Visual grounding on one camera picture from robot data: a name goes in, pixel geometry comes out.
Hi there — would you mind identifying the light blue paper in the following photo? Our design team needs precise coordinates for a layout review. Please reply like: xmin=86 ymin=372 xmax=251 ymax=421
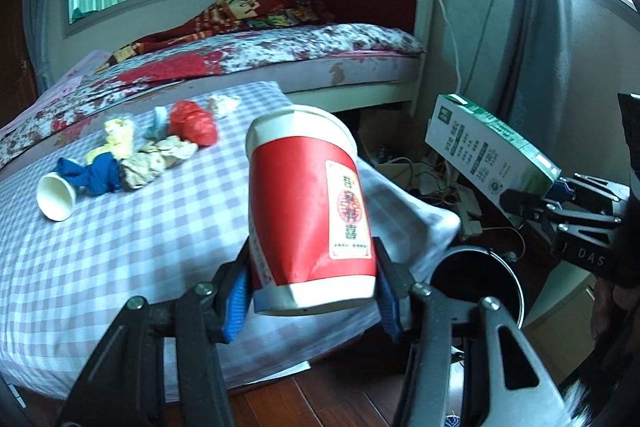
xmin=145 ymin=106 xmax=168 ymax=140

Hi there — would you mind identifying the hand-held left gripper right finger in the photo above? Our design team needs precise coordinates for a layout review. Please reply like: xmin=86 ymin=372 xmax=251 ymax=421
xmin=372 ymin=237 xmax=576 ymax=427

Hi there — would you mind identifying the green white carton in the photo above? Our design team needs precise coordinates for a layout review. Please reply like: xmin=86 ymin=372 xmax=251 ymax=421
xmin=425 ymin=93 xmax=563 ymax=228

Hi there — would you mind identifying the small white paper cup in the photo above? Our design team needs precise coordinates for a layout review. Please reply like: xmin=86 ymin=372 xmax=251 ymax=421
xmin=36 ymin=172 xmax=77 ymax=222

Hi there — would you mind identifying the pink cloth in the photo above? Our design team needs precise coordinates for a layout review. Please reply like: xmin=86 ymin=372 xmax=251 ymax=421
xmin=0 ymin=49 xmax=113 ymax=128

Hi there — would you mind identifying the red plastic bag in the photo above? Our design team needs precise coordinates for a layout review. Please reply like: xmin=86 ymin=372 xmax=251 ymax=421
xmin=167 ymin=101 xmax=219 ymax=149

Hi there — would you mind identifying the red paper cup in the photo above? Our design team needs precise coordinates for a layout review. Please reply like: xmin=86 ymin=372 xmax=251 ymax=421
xmin=245 ymin=104 xmax=378 ymax=317

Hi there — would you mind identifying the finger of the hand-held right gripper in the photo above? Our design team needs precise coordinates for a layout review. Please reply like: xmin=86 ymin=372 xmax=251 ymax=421
xmin=545 ymin=173 xmax=633 ymax=210
xmin=500 ymin=189 xmax=625 ymax=272

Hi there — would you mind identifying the red patterned blanket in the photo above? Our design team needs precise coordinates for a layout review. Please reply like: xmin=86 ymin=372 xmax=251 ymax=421
xmin=107 ymin=0 xmax=336 ymax=68

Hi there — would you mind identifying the white paper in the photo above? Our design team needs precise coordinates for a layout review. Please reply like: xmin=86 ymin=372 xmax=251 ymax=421
xmin=207 ymin=94 xmax=242 ymax=118

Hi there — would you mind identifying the white power strip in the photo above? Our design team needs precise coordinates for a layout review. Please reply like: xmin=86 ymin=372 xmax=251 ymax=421
xmin=450 ymin=187 xmax=485 ymax=239

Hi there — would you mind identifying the wooden door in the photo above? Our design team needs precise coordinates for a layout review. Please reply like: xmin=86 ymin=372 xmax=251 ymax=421
xmin=0 ymin=0 xmax=40 ymax=128

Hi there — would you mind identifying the floral bed mattress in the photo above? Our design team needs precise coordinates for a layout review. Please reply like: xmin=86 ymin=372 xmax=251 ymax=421
xmin=0 ymin=23 xmax=426 ymax=168

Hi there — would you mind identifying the beige paper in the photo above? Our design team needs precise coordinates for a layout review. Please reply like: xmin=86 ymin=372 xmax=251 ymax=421
xmin=120 ymin=136 xmax=199 ymax=192

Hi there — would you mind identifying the yellow wrapper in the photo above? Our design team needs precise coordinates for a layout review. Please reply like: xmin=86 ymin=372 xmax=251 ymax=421
xmin=85 ymin=116 xmax=137 ymax=164

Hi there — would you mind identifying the purple checked tablecloth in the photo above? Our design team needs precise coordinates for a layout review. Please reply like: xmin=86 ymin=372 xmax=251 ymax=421
xmin=0 ymin=81 xmax=461 ymax=403

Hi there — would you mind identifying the blue curtain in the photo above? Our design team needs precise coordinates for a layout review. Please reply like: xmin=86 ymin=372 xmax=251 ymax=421
xmin=500 ymin=0 xmax=576 ymax=148

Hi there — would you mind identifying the blue cloth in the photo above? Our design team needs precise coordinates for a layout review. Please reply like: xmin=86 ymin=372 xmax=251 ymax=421
xmin=56 ymin=152 xmax=123 ymax=196

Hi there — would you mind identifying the open cardboard box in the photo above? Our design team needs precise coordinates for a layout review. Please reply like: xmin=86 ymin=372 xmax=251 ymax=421
xmin=372 ymin=156 xmax=437 ymax=194

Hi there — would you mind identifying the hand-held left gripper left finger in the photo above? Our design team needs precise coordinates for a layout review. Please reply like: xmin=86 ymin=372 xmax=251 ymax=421
xmin=55 ymin=239 xmax=256 ymax=427

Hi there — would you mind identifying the black trash bin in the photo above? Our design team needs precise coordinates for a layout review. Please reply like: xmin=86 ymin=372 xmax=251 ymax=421
xmin=427 ymin=244 xmax=526 ymax=333

